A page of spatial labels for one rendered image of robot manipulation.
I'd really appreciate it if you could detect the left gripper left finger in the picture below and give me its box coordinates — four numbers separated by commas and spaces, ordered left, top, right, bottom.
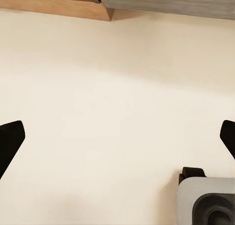
0, 120, 25, 178

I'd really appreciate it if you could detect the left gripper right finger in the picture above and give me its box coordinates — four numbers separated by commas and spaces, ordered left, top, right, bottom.
220, 120, 235, 159

